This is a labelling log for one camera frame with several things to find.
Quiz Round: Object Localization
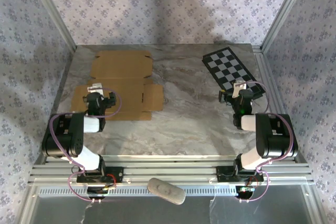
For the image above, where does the brown cardboard folding box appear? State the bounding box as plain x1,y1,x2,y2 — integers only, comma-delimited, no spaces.
71,50,164,122

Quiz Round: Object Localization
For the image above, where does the black and grey checkerboard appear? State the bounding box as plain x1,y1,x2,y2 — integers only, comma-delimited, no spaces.
202,47,266,101

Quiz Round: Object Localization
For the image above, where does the marble pattern table mat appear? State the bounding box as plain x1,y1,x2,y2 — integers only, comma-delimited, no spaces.
44,42,283,156

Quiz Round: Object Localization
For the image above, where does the small controller board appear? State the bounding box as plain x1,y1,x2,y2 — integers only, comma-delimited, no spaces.
235,185,256,200
86,185,116,200

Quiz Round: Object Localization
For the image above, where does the floral fabric backdrop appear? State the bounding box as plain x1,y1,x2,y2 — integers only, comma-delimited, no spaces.
0,0,336,224

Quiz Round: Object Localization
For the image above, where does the grey oval pad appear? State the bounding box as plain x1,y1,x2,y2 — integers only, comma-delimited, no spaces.
146,177,186,205

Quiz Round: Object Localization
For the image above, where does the grey metal sheet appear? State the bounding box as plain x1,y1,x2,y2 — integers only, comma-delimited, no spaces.
20,185,323,224

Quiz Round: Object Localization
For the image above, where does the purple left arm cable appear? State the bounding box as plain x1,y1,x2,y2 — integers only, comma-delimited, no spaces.
49,87,122,204

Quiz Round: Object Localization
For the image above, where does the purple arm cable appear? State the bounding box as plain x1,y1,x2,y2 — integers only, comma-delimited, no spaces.
240,81,296,204
49,87,122,204

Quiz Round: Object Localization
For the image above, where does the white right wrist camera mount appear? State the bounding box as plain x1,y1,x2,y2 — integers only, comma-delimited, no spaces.
232,81,247,98

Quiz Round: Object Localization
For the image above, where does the aluminium side rail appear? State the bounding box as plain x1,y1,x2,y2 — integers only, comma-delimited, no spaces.
253,45,308,164

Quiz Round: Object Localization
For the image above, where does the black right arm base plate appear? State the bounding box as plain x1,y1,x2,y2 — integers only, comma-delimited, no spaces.
215,165,264,183

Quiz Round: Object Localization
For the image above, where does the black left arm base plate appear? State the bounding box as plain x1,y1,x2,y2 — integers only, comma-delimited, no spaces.
76,166,124,183

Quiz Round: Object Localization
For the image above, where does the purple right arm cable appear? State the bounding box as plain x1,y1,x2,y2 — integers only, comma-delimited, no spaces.
240,81,296,204

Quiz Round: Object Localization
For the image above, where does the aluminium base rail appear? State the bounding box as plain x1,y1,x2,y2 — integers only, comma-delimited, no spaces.
28,154,314,186

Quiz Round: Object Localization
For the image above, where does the grey slotted cable duct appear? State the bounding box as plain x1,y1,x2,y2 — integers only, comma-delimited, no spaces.
38,185,238,196

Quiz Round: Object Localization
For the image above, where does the aluminium frame post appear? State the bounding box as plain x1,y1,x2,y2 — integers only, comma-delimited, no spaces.
26,0,78,53
259,0,312,51

